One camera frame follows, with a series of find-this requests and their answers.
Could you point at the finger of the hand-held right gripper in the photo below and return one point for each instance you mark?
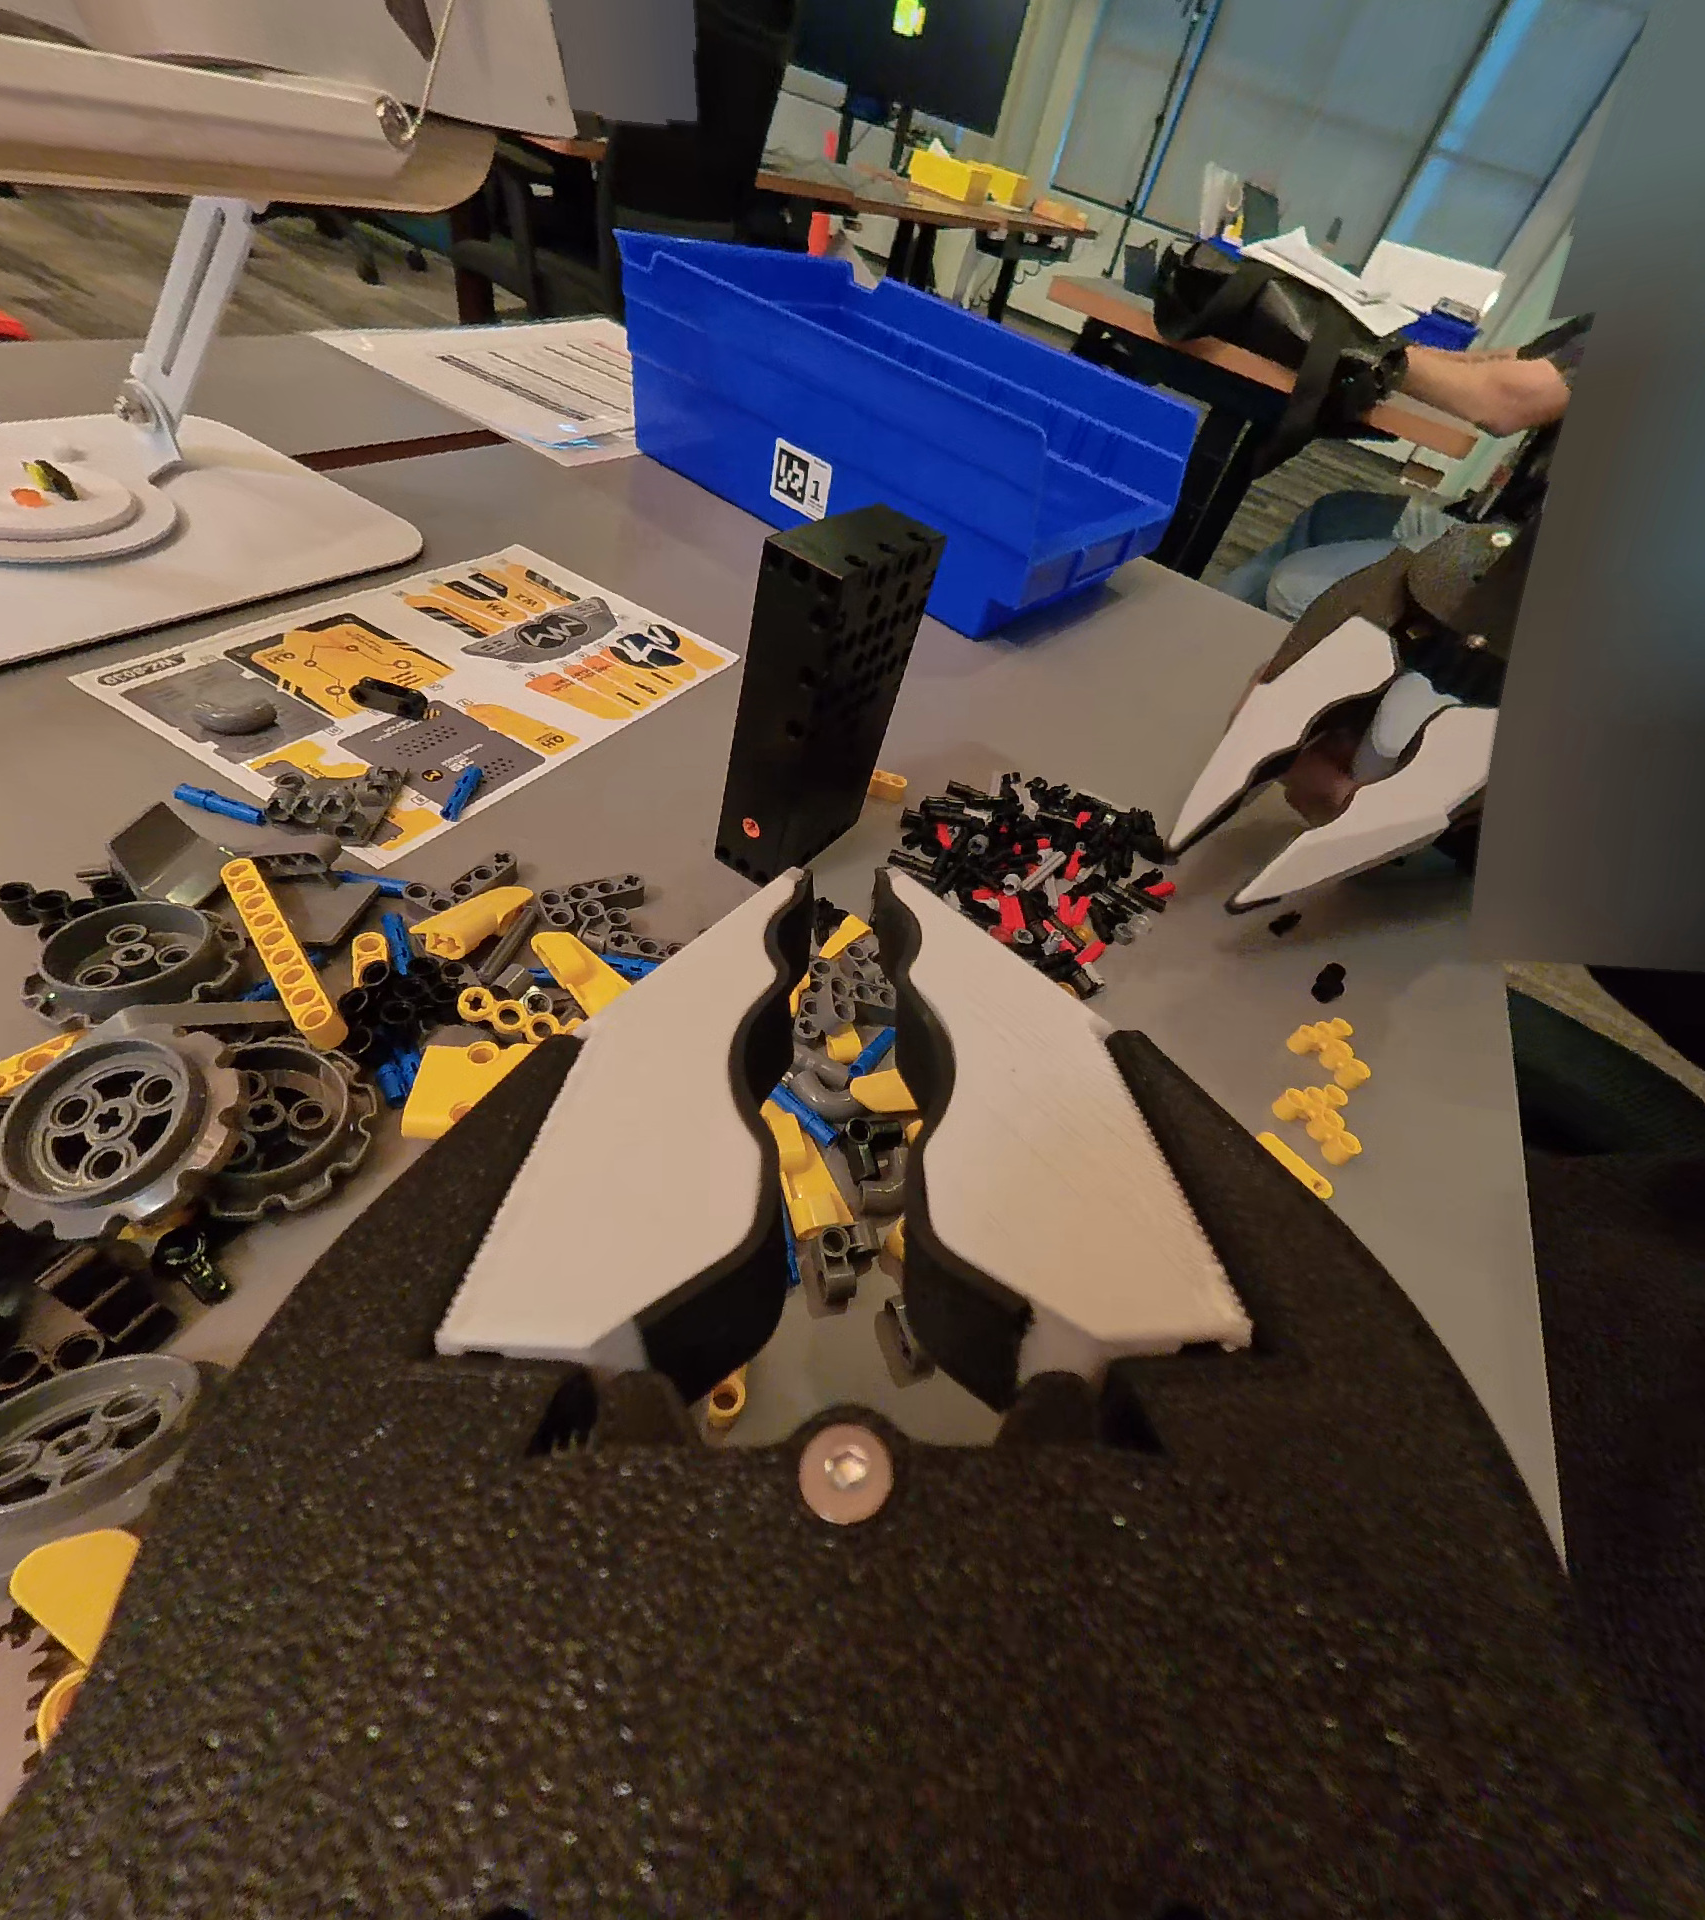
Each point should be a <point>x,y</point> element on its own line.
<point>1287,704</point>
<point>1361,833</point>

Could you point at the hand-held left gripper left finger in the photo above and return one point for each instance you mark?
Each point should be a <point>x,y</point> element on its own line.
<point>627,1171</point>

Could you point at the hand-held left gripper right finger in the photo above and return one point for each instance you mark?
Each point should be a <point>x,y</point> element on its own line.
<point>1078,1184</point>

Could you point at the yellow thin liftarm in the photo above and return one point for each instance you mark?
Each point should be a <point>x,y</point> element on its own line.
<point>1295,1163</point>

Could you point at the pile of black red pins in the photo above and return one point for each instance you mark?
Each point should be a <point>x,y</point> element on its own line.
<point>1033,854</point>

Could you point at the pile of yellow black bricks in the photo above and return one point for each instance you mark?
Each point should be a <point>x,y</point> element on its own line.
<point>470,919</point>

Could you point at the person's right hand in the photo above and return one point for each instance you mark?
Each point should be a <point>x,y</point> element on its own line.
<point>1331,764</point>

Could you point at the single black connector pin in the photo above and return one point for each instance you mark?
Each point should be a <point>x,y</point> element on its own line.
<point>1330,982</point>

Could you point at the black bag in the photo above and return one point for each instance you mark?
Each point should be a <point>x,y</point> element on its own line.
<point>1271,308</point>

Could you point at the wooden background desk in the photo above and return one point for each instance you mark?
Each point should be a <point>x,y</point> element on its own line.
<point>926,225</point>
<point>1123,314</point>

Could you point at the blue plastic storage bin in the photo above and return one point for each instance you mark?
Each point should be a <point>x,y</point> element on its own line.
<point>943,405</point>

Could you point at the black perforated block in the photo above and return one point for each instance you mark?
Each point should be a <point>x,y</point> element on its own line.
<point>815,691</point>

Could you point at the group of dark sprocket wheels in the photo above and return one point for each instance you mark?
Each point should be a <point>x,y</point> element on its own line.
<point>102,1124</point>

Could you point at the black thin liftarm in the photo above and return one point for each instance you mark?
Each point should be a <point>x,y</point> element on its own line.
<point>386,694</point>

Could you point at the yellow sticker sheet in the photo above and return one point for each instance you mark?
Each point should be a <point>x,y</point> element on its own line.
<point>403,674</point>

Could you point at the yellow box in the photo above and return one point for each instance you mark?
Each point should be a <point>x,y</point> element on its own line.
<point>966,173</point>

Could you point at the white book stand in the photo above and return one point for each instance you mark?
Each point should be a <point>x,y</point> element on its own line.
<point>266,525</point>

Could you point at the dark computer monitor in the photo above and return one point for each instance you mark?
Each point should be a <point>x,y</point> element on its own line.
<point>912,61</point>

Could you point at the printed white paper sheet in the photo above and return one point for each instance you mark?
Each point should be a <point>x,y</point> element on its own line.
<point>493,375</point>

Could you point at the small black orange piece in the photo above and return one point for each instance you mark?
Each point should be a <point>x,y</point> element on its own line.
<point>43,480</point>

